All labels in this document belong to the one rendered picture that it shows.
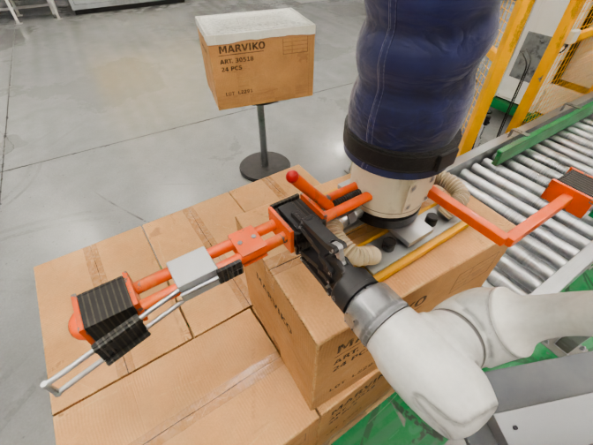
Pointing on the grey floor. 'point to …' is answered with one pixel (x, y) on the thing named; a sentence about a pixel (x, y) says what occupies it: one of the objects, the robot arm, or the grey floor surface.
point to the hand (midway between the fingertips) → (293, 224)
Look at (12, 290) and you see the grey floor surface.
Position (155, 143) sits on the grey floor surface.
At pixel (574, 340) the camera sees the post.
